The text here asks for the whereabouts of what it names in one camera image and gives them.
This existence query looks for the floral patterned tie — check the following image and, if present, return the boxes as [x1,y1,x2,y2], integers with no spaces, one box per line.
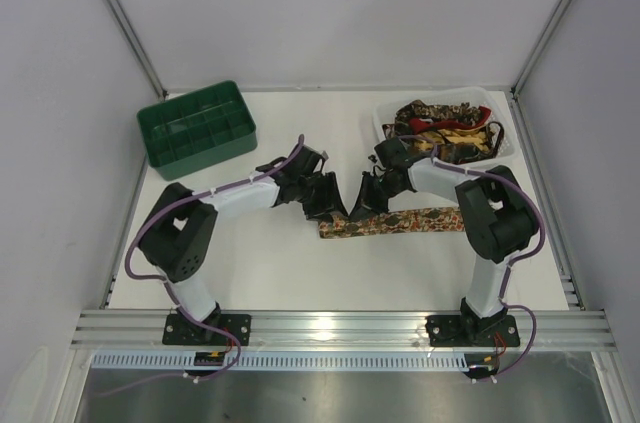
[318,207,465,239]

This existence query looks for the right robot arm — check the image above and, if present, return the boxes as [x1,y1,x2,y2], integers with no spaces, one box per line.
[350,136,545,346]

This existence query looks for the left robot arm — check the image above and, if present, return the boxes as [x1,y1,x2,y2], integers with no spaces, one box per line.
[125,143,347,329]

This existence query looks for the pile of ties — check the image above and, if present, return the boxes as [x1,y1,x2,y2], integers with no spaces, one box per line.
[382,100,505,165]

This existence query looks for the white plastic basket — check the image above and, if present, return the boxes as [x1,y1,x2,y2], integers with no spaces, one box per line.
[373,87,518,169]

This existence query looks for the green compartment tray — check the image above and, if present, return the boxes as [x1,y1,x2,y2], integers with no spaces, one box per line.
[136,80,258,181]

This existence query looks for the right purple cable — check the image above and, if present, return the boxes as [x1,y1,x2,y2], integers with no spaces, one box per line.
[394,135,549,384]

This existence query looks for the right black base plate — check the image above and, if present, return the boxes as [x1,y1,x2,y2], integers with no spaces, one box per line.
[425,312,521,348]

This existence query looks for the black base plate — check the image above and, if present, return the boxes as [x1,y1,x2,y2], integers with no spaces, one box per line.
[425,312,521,348]
[162,313,252,346]

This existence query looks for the aluminium mounting rail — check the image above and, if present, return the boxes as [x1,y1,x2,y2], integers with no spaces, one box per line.
[71,310,617,352]

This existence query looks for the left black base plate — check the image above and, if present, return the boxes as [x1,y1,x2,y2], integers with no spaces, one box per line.
[162,313,252,346]

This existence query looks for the white slotted cable duct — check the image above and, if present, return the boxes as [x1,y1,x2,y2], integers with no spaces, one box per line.
[92,350,469,372]

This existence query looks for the right frame post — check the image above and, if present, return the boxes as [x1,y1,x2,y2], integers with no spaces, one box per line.
[511,0,574,99]

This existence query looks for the frame post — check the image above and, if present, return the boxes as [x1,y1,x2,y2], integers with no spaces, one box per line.
[102,0,168,101]
[511,0,574,99]

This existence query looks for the left frame post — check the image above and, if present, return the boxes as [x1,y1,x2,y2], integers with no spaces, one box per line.
[102,0,168,101]

